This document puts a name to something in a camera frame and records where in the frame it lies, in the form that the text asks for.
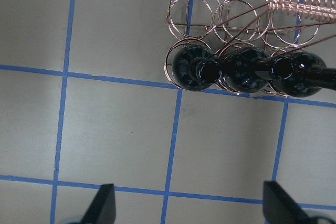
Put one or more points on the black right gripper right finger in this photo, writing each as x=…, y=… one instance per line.
x=279, y=207

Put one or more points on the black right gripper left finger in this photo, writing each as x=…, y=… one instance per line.
x=102, y=208

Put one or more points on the dark wine bottle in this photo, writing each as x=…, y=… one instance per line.
x=310, y=74
x=194, y=68
x=249, y=69

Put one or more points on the copper wire bottle basket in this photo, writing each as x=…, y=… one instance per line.
x=276, y=26

